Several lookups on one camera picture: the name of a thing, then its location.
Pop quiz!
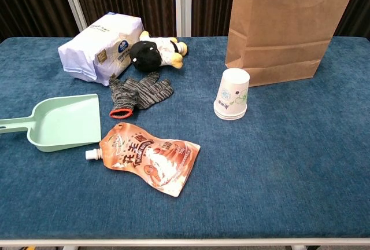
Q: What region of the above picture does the stack of white paper cups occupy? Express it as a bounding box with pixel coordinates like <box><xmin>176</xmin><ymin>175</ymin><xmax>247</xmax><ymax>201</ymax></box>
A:
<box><xmin>213</xmin><ymin>68</ymin><xmax>250</xmax><ymax>122</ymax></box>

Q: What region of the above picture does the grey striped knit glove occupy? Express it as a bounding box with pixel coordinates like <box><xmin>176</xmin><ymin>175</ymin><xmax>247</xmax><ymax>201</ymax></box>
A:
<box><xmin>108</xmin><ymin>71</ymin><xmax>175</xmax><ymax>119</ymax></box>

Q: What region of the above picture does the orange peanut butter pouch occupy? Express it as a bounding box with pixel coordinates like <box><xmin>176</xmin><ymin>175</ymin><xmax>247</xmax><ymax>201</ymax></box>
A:
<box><xmin>84</xmin><ymin>122</ymin><xmax>201</xmax><ymax>198</ymax></box>

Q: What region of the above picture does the black and white plush toy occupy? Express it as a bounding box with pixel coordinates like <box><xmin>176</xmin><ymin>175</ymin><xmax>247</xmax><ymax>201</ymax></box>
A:
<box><xmin>128</xmin><ymin>30</ymin><xmax>188</xmax><ymax>73</ymax></box>

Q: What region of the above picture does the blue table cloth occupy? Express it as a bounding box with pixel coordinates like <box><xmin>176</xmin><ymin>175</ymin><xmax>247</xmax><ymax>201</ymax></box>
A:
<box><xmin>0</xmin><ymin>36</ymin><xmax>370</xmax><ymax>240</ymax></box>

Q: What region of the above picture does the white tissue paper pack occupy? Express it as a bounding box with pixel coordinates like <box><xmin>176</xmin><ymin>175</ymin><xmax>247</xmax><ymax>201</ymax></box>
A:
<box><xmin>57</xmin><ymin>12</ymin><xmax>145</xmax><ymax>87</ymax></box>

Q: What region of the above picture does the mint green plastic dustpan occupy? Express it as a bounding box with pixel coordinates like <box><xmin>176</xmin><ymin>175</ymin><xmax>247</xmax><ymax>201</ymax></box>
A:
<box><xmin>0</xmin><ymin>93</ymin><xmax>102</xmax><ymax>153</ymax></box>

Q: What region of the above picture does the brown paper bag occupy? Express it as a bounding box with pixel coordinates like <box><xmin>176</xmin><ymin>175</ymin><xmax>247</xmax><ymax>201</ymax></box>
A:
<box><xmin>225</xmin><ymin>0</ymin><xmax>364</xmax><ymax>88</ymax></box>

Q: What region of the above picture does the upright white frame post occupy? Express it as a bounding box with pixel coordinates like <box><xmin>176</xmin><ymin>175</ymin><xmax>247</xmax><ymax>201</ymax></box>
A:
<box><xmin>174</xmin><ymin>0</ymin><xmax>193</xmax><ymax>38</ymax></box>

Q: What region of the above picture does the white table frame edge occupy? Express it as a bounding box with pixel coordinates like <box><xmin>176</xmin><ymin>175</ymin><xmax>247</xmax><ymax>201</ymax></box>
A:
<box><xmin>0</xmin><ymin>238</ymin><xmax>370</xmax><ymax>250</ymax></box>

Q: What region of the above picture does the slanted white frame post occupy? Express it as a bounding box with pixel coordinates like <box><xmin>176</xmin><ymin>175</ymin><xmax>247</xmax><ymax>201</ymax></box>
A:
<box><xmin>57</xmin><ymin>0</ymin><xmax>88</xmax><ymax>33</ymax></box>

